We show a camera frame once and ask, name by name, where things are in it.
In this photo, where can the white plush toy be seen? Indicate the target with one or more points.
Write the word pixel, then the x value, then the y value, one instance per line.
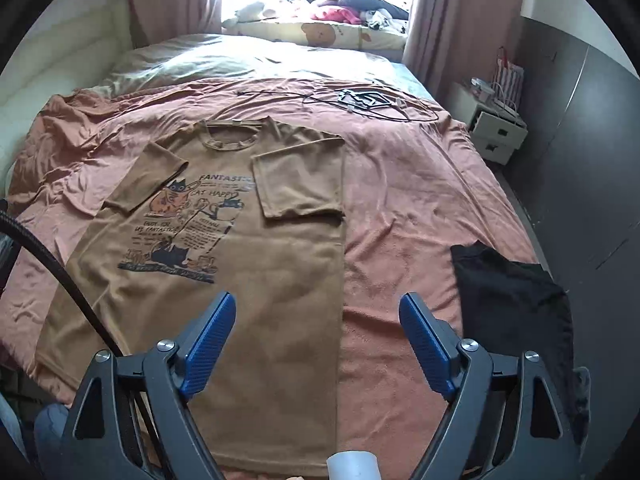
pixel 250 10

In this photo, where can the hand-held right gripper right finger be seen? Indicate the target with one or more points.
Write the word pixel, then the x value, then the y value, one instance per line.
pixel 425 345

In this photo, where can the white patterned cloth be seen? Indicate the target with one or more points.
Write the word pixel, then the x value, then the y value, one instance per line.
pixel 385 19

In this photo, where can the person's patterned grey pants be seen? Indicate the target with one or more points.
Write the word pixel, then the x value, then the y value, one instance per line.
pixel 50 425

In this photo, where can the grey fuzzy cloth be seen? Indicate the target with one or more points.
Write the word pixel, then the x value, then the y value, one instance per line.
pixel 580 400

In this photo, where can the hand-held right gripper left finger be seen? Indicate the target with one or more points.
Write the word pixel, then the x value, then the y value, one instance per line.
pixel 210 345

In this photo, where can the pink curtain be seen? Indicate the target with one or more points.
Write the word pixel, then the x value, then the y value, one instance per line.
pixel 175 0
pixel 450 20

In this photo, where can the striped gift bag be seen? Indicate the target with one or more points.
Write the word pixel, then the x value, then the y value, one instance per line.
pixel 510 80

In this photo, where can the brown printed t-shirt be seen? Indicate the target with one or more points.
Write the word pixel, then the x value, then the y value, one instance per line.
pixel 280 335

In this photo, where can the orange bed blanket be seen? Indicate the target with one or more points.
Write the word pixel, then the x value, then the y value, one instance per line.
pixel 400 185

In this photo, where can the white nightstand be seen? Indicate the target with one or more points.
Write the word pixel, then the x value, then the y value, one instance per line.
pixel 500 135

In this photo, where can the bear print cushion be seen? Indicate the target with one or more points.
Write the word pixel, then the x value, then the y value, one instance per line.
pixel 320 34

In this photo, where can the cream padded headboard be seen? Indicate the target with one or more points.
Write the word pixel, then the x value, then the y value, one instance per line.
pixel 75 35

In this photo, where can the red cloth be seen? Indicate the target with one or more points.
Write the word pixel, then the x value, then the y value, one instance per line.
pixel 335 14

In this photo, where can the grey green duvet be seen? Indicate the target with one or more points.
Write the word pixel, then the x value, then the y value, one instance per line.
pixel 225 55

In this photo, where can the dark maroon pillow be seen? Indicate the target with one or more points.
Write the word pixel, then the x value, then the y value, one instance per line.
pixel 365 0

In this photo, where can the black folded garment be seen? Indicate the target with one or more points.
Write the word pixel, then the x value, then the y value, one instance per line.
pixel 510 310

